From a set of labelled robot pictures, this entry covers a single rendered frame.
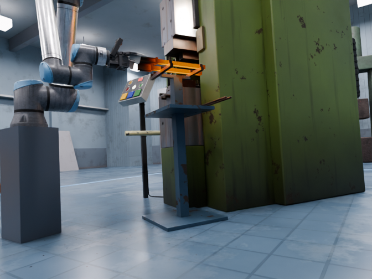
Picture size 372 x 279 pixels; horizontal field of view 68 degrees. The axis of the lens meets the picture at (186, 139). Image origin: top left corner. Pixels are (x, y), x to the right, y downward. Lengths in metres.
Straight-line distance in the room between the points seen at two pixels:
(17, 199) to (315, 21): 2.45
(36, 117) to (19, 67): 10.48
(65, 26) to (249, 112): 1.31
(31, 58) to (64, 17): 10.74
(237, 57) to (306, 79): 0.61
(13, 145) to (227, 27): 1.56
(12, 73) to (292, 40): 10.71
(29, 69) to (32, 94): 10.59
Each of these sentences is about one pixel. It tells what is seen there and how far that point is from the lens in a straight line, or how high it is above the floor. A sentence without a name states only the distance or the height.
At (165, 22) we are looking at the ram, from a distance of 2.57.
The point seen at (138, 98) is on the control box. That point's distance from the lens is 2.66.
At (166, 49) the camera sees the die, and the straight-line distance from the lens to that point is 2.48.
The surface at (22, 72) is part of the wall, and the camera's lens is 12.20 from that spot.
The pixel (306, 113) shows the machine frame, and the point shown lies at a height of 0.67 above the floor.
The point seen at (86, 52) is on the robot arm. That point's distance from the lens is 1.50.
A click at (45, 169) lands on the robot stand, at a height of 0.36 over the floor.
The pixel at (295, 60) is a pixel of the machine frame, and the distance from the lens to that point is 2.36.
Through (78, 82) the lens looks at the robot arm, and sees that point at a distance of 1.46.
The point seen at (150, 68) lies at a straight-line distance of 1.76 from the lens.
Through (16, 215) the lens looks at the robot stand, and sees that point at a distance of 1.71.
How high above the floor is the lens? 0.41
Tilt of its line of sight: 3 degrees up
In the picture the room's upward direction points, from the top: 3 degrees counter-clockwise
